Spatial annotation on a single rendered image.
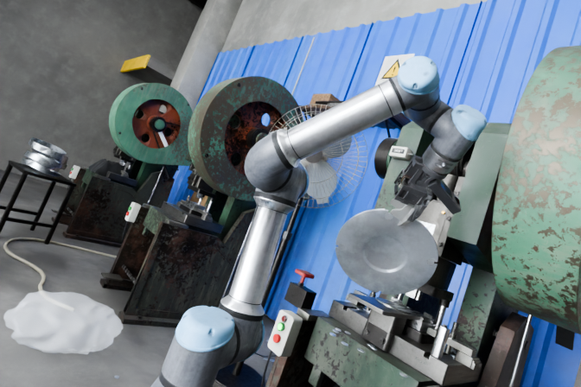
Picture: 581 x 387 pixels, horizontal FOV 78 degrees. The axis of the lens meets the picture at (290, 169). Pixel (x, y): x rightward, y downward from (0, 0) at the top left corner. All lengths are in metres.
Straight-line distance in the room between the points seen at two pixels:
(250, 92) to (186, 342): 1.75
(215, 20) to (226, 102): 4.32
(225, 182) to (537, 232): 1.72
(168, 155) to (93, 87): 3.63
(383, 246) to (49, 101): 6.65
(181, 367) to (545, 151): 0.91
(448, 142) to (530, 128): 0.23
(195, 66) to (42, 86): 2.56
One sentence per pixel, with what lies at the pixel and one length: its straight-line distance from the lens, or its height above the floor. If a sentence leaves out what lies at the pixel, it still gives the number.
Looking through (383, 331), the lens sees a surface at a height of 0.70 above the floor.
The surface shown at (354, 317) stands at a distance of 1.39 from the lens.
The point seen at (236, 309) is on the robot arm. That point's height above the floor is 0.69.
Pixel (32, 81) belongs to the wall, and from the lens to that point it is 7.24.
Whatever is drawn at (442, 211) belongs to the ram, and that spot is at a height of 1.14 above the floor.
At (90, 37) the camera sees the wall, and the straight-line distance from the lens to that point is 7.45.
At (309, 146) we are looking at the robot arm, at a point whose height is 1.10.
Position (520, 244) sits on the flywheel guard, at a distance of 1.03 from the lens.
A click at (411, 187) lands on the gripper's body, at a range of 0.93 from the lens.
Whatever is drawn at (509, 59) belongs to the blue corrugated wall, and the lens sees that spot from 3.06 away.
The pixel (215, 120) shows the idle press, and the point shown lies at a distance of 2.20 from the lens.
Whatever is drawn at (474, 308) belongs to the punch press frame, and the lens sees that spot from 1.55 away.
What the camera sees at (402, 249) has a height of 0.97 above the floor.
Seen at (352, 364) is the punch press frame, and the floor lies 0.58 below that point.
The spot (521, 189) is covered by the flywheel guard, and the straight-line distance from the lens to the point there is 0.99.
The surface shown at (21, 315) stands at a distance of 2.06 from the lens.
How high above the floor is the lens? 0.95
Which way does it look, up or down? 7 degrees up
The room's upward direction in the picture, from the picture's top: 21 degrees clockwise
